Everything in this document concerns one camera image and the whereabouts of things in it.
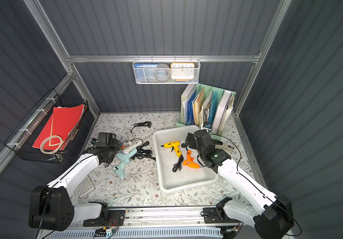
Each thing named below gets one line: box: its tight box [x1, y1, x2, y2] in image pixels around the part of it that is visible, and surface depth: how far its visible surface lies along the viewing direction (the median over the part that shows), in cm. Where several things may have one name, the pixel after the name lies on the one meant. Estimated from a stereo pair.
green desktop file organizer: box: [176, 83, 237, 140], surface depth 98 cm
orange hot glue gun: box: [182, 149, 200, 169], surface depth 93 cm
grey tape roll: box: [154, 63, 171, 82], surface depth 89 cm
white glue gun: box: [121, 139, 143, 155], surface depth 99 cm
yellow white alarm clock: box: [170, 62, 195, 82], surface depth 90 cm
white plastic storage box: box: [152, 124, 220, 194], surface depth 91 cm
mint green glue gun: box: [112, 148, 138, 180], surface depth 92 cm
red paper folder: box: [31, 103, 84, 149], surface depth 76 cm
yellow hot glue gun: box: [160, 140, 182, 157], surface depth 101 cm
